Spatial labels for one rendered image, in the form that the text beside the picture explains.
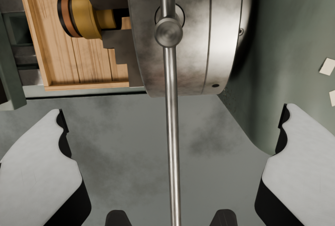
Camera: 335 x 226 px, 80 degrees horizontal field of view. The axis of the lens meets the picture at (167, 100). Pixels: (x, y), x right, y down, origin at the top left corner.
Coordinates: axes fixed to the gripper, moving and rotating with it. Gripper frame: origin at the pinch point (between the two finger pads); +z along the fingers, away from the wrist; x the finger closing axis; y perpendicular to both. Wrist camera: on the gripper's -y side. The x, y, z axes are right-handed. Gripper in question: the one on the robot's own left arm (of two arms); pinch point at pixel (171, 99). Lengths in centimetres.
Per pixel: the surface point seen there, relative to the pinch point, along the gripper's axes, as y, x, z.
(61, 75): 14, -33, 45
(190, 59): 1.3, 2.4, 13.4
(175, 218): 15.7, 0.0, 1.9
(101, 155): 113, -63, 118
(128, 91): 35, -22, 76
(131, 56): 3.7, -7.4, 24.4
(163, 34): -3.4, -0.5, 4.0
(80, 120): 82, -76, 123
